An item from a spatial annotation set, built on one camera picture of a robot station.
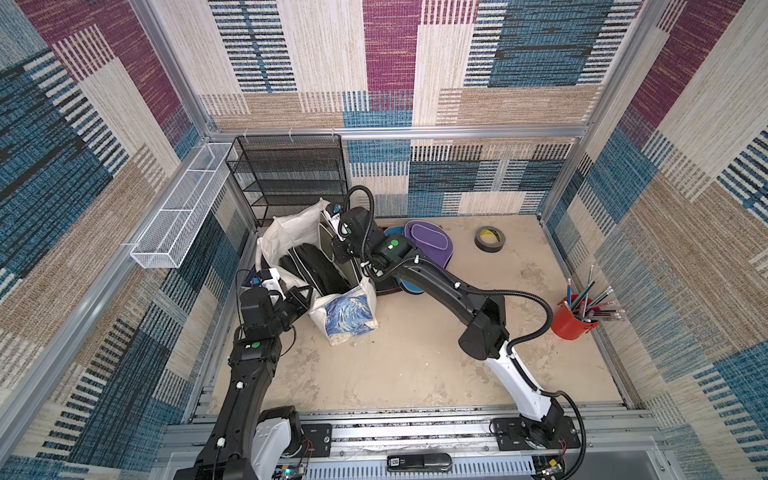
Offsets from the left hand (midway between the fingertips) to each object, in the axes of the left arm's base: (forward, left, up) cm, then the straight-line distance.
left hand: (314, 287), depth 80 cm
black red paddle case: (+7, -18, -12) cm, 23 cm away
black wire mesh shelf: (+46, +15, +2) cm, 49 cm away
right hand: (+13, -7, +5) cm, 15 cm away
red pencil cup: (-5, -71, -9) cm, 72 cm away
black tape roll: (+31, -57, -17) cm, 67 cm away
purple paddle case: (+28, -36, -14) cm, 47 cm away
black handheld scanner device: (-37, -26, -14) cm, 48 cm away
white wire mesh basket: (+5, +31, +16) cm, 35 cm away
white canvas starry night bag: (+17, +11, -3) cm, 21 cm away
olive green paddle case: (+18, -1, 0) cm, 18 cm away
